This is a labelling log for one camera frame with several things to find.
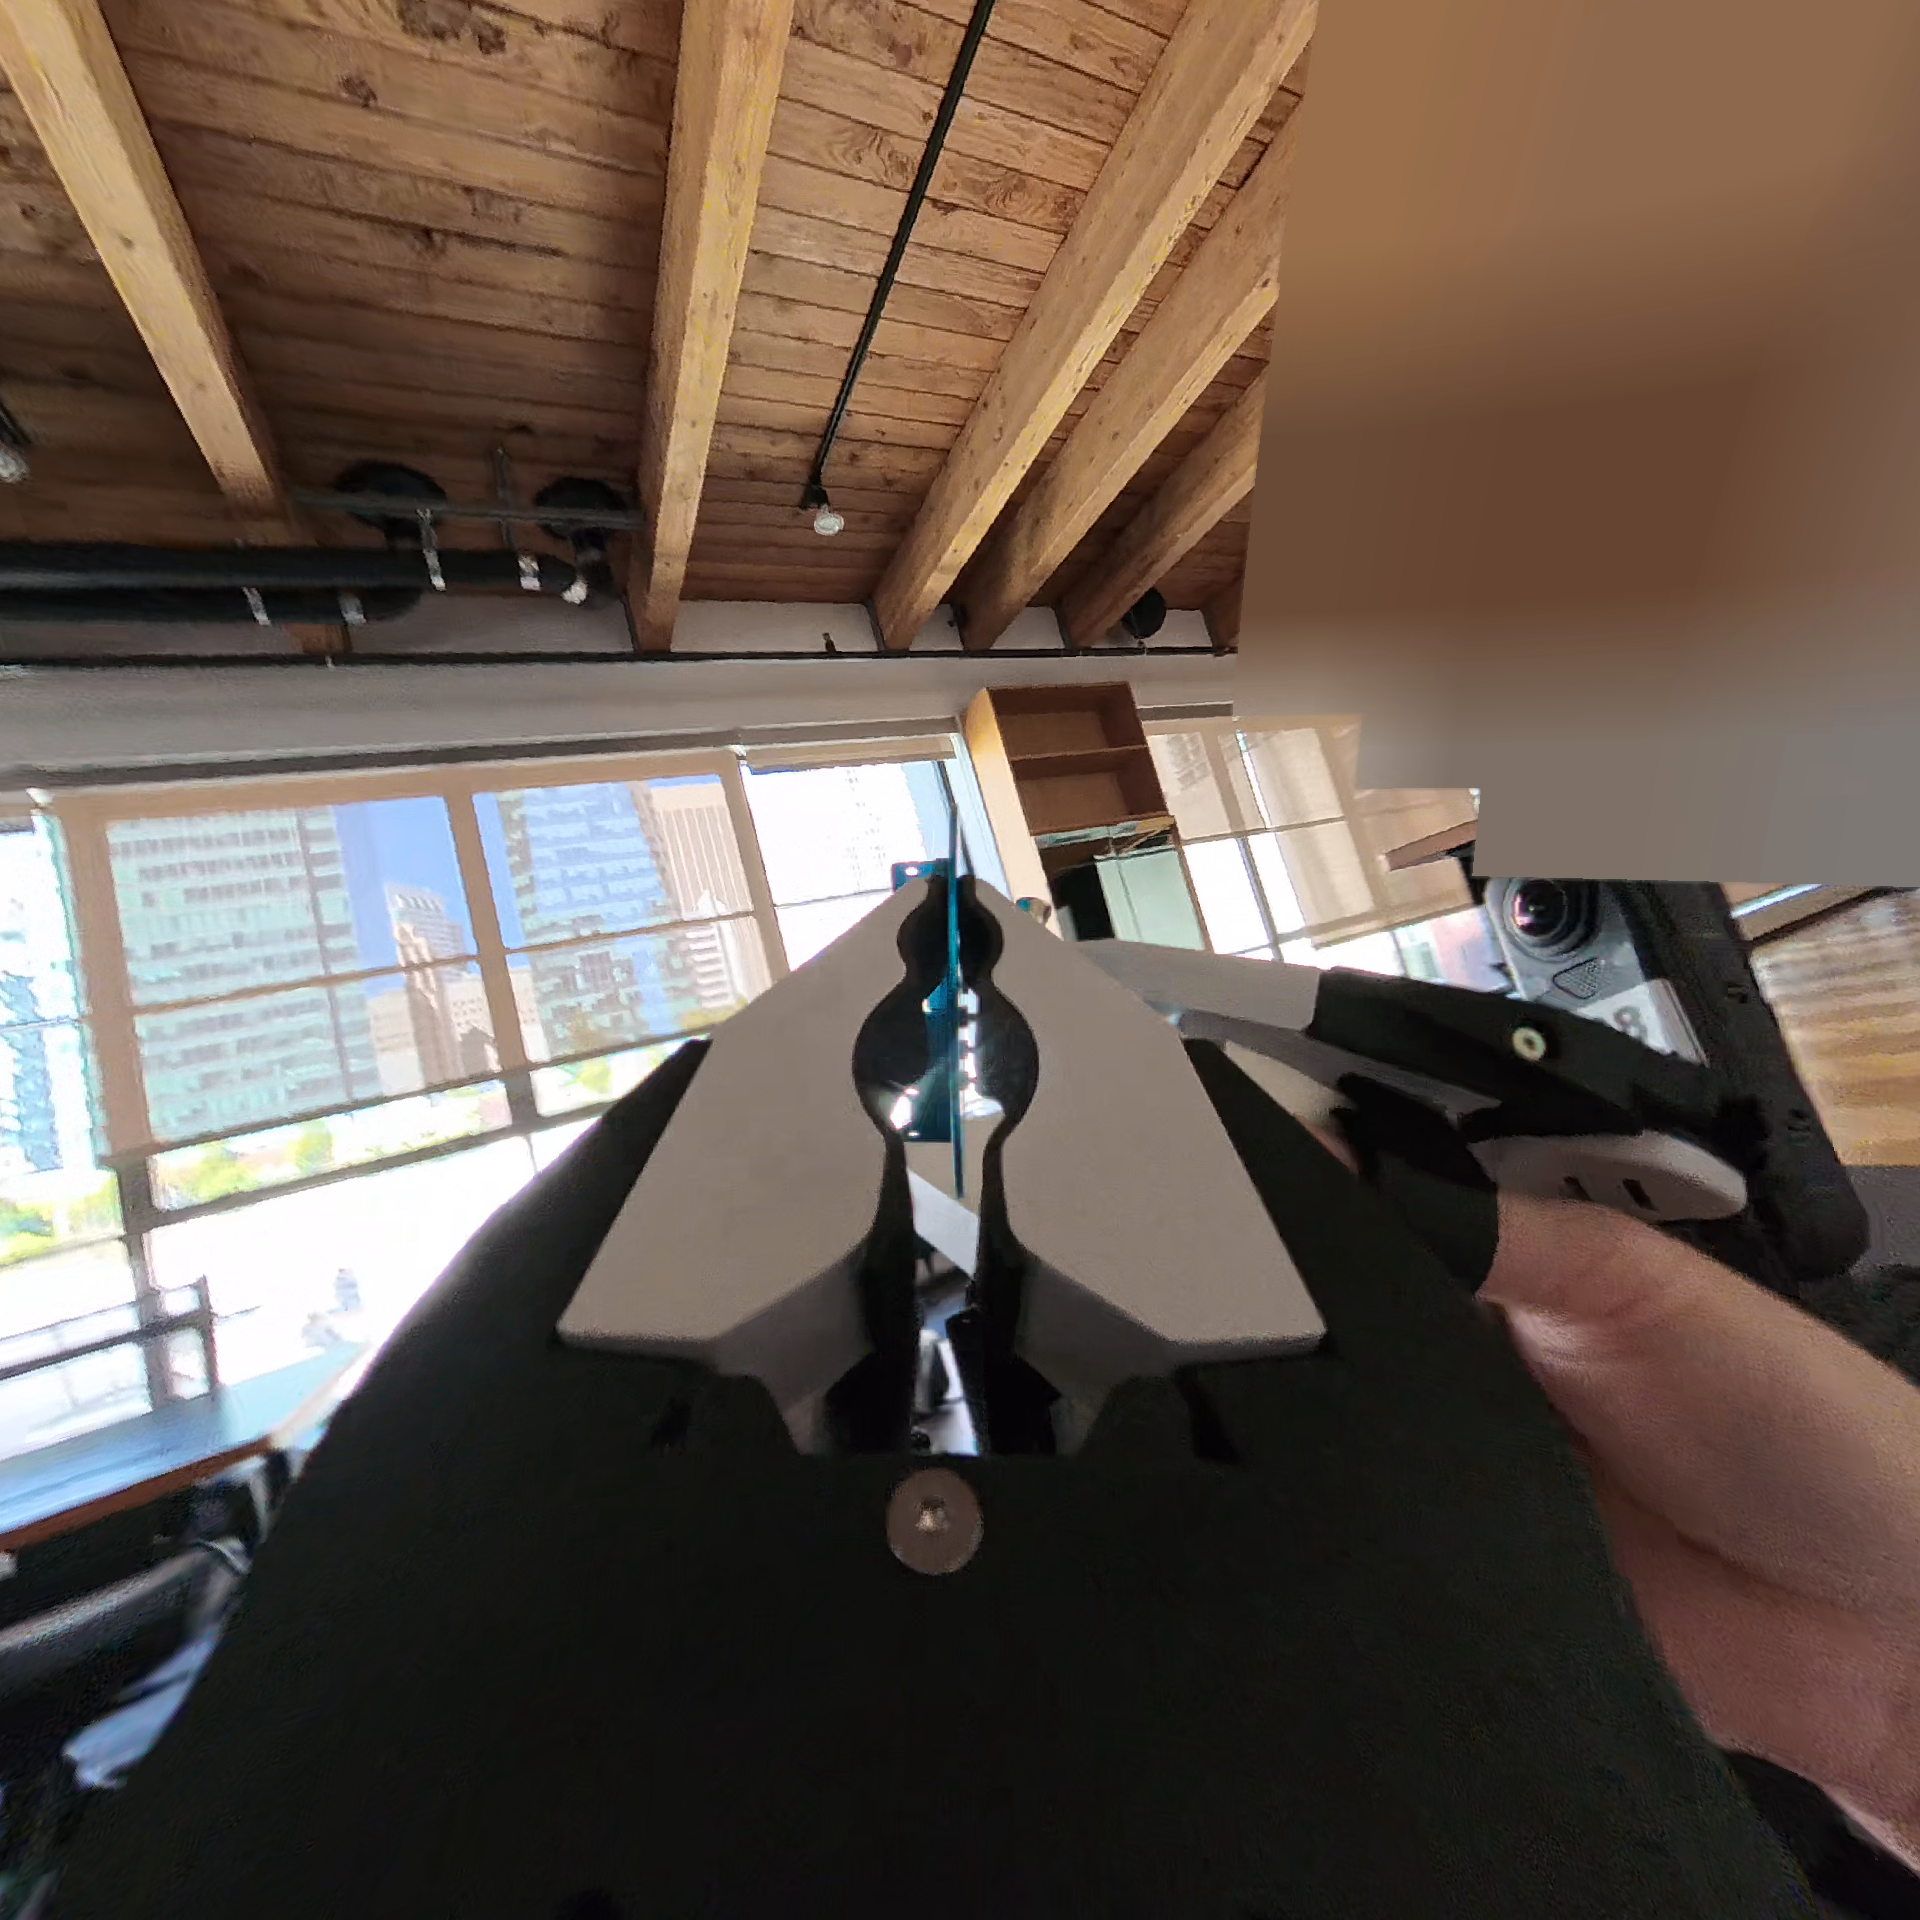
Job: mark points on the grey desk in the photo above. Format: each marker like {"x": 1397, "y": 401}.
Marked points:
{"x": 135, "y": 1441}

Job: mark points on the black ceiling pipes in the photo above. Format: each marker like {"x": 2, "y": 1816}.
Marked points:
{"x": 227, "y": 571}

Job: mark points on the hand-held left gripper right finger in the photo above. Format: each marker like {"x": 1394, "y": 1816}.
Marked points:
{"x": 1153, "y": 1201}

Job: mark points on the large paned window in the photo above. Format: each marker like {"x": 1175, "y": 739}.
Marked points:
{"x": 302, "y": 932}

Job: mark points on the window with roller blind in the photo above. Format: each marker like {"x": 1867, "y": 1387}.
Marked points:
{"x": 1291, "y": 781}

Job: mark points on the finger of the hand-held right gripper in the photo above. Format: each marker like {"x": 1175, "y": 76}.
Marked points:
{"x": 1276, "y": 1072}
{"x": 1230, "y": 984}

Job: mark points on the person's right hand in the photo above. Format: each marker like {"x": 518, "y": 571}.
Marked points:
{"x": 1726, "y": 1471}

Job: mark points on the blue round metal plate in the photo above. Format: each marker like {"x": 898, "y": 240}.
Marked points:
{"x": 941, "y": 1048}

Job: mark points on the wooden bookshelf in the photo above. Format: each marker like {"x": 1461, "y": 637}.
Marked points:
{"x": 1077, "y": 750}

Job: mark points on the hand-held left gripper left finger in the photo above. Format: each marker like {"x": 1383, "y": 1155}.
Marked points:
{"x": 720, "y": 1201}

